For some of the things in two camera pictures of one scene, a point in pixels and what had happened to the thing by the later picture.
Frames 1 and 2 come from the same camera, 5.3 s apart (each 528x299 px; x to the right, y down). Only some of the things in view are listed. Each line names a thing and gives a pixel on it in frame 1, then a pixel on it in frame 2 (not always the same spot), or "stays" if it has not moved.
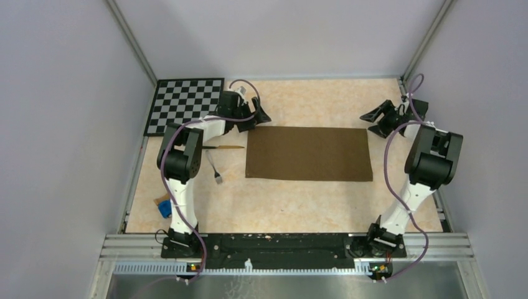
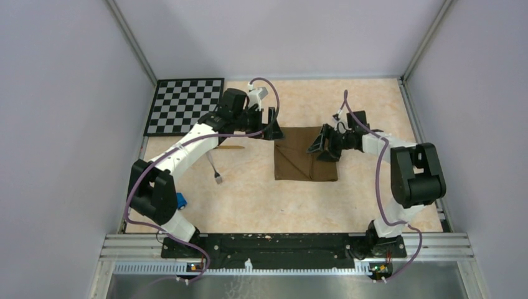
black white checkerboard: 180,101 stays
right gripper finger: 383,108 to 319,144
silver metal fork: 216,175 stays
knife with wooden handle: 221,147 stays
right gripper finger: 378,130 to 326,156
